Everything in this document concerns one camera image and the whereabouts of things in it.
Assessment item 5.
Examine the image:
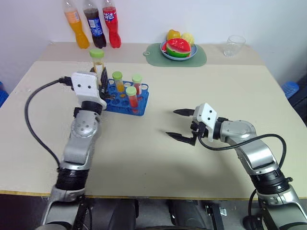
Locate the dark rounded robot leg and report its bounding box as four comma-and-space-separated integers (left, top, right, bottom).
91, 198, 140, 230
166, 198, 225, 230

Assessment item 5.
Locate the blue plastic stool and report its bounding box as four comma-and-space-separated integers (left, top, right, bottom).
281, 81, 300, 101
0, 81, 10, 109

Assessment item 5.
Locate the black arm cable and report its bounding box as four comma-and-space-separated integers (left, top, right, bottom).
198, 133, 288, 169
24, 76, 73, 169

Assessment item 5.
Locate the orange liquid test tube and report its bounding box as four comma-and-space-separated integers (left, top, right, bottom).
112, 71, 125, 98

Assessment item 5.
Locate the toy watermelon slice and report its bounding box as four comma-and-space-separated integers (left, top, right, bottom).
162, 38, 192, 59

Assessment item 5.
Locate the cola bottle blue label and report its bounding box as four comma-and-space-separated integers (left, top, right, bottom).
83, 0, 107, 49

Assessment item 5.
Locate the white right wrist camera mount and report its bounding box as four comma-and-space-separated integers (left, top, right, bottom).
192, 103, 219, 142

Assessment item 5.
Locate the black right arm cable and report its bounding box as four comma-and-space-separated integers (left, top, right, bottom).
198, 133, 288, 169

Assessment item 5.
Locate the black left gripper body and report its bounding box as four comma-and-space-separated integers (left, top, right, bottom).
97, 82, 118, 102

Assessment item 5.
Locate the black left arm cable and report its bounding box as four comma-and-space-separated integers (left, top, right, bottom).
24, 76, 73, 169

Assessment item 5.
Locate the toy yellow bell pepper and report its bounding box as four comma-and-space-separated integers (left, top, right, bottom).
166, 29, 181, 42

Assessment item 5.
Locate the clear glass cup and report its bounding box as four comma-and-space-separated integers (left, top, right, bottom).
223, 34, 246, 58

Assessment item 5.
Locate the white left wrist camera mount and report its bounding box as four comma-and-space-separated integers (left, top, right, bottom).
71, 71, 107, 108

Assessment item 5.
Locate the orange soda bottle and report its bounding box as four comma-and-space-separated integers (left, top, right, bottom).
63, 0, 90, 49

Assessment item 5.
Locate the blue plate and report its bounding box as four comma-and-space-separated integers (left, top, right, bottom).
160, 40, 199, 61

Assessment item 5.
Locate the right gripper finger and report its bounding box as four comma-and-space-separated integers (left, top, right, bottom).
165, 131, 198, 147
173, 108, 196, 118

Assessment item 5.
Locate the green silicone mat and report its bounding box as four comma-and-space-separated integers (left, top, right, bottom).
143, 42, 208, 68

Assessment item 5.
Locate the yellow liquid test tube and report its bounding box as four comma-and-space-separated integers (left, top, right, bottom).
89, 48, 106, 81

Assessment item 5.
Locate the toy yellow lemon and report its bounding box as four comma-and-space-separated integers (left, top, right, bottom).
180, 32, 195, 46

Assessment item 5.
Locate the blue test tube rack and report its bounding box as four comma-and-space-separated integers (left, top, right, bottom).
101, 78, 150, 117

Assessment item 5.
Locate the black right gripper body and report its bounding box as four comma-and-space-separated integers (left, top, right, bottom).
189, 119, 208, 140

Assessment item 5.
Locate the red soda bottle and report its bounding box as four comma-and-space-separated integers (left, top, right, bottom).
102, 0, 122, 49

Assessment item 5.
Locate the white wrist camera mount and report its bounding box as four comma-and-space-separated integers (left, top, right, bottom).
192, 103, 219, 142
71, 71, 107, 108

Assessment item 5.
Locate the red liquid test tube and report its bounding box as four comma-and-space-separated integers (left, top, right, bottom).
125, 86, 140, 114
131, 74, 143, 96

